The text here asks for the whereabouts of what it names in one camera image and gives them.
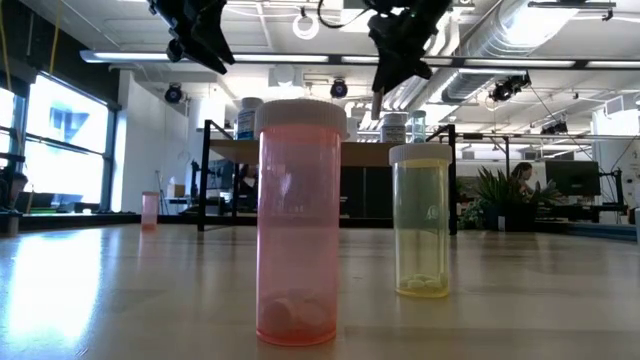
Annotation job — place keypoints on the long ceiling light strip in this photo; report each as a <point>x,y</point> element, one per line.
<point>525,63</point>
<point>125,56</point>

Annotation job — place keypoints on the large window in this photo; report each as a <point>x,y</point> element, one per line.
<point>65,150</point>

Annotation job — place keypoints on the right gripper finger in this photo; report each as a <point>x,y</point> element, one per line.
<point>424,71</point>
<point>378,100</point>

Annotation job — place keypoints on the black ceiling track light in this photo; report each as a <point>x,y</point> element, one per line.
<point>570,4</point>

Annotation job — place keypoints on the tall pink pill bottle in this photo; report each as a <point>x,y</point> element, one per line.
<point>297,225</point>

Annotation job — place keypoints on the silver ventilation duct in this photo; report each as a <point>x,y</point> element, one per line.
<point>530,30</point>

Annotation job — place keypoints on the yellow pill bottle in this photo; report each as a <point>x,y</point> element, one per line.
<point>421,225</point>

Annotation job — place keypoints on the short red pill bottle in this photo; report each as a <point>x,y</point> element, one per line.
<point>150,210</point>

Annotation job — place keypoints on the black ceiling spotlight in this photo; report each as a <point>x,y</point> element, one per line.
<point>172,93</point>
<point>510,87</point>
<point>339,89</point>

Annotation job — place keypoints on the teal translucent pill bottle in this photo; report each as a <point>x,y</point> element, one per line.
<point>418,126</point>

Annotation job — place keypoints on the black computer monitor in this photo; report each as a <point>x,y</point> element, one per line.
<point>572,177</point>

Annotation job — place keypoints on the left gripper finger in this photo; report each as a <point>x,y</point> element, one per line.
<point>200,57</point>
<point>217,37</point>

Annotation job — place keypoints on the white bottle blue label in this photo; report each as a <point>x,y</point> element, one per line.
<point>246,120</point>

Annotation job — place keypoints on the green potted plant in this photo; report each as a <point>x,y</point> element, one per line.
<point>495,195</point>

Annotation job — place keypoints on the small wooden shelf table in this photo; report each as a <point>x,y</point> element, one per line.
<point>235,151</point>

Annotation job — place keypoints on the person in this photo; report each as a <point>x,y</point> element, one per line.
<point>522,177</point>

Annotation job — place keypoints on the large white supplement bottle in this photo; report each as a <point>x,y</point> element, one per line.
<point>393,129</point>

